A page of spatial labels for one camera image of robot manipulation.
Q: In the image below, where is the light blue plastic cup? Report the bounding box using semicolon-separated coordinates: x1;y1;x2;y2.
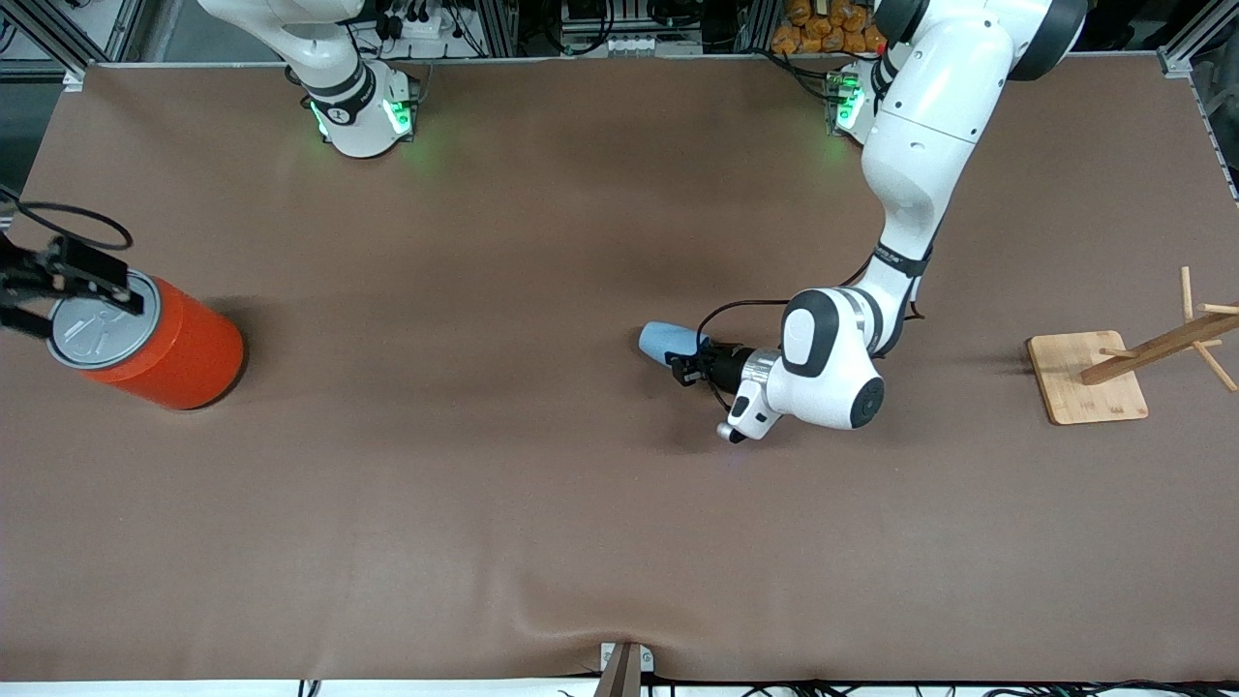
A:
638;320;713;368

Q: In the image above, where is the orange can-shaped container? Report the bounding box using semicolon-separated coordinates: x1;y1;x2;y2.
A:
45;267;247;411

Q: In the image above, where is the brown table cover mat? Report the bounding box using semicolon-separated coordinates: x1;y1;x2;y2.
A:
0;53;1239;684

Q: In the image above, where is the bag of orange snacks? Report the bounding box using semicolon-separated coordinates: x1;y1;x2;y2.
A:
771;0;890;55

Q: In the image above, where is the wooden mug tree stand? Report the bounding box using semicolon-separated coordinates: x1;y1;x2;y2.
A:
1026;266;1239;427

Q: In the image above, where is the white power strip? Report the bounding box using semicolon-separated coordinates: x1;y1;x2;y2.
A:
382;8;456;42

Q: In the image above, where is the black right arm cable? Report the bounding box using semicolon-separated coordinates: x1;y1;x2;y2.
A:
0;184;135;251

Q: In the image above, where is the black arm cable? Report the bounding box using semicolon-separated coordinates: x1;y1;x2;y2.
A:
0;184;135;251
695;271;921;412

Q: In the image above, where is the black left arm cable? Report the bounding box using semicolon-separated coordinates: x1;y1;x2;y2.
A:
695;271;921;412

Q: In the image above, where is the aluminium frame profile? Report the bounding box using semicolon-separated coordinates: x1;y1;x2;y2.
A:
0;0;146;90
1152;0;1239;78

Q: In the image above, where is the metal table edge bracket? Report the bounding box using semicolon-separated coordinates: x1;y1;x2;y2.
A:
592;641;655;697

